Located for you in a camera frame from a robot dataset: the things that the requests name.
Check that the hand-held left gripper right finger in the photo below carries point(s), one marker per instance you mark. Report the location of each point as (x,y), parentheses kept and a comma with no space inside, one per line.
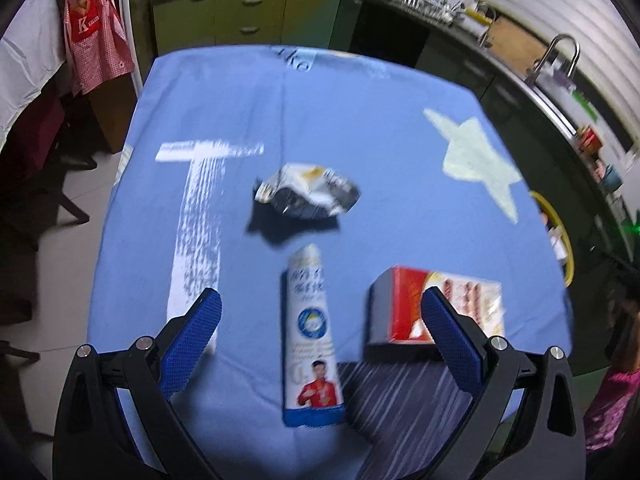
(452,330)

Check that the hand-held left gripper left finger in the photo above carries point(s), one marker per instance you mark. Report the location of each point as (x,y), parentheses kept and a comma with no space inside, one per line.
(195,340)

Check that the red white carton box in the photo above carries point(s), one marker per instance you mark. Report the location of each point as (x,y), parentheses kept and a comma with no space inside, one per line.
(400,310)

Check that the yellow rim bin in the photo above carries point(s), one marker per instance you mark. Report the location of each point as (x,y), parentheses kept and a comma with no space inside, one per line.
(548,209)

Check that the white blue toothpaste tube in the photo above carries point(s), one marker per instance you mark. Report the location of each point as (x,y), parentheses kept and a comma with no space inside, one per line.
(311,350)

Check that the silver snack packet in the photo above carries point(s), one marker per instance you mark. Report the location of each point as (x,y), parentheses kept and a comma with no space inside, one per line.
(307,192)

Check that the person's right forearm pink sleeve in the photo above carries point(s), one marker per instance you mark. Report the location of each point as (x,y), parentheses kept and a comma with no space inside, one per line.
(610,400)

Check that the teal cup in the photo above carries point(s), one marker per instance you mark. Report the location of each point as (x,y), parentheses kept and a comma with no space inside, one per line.
(611,179)

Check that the red bowl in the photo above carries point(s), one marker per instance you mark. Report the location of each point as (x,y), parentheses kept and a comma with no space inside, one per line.
(589,140)

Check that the tall chrome faucet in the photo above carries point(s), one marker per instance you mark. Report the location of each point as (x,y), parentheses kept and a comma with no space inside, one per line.
(575,52)

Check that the blue star-print tablecloth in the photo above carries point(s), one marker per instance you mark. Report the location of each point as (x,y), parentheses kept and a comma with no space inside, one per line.
(350,125)

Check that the dark chair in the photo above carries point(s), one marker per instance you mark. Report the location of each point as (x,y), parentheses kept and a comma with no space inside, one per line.
(45,150)

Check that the brown cutting board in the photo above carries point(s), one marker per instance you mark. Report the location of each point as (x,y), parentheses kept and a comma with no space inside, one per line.
(517,37)

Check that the small chrome faucet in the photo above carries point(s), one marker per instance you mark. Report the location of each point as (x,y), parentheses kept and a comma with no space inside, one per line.
(492,12)

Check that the white cloth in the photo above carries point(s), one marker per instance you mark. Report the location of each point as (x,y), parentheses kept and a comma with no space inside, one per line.
(25,70)

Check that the green kitchen cabinets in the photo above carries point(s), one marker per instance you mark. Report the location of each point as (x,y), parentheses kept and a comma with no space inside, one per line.
(225,15)

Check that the dish rack with dishes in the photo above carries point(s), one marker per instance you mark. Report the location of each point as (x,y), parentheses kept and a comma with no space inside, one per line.
(425,2)

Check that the red checked apron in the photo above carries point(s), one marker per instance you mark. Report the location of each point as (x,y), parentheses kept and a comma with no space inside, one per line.
(95,25)

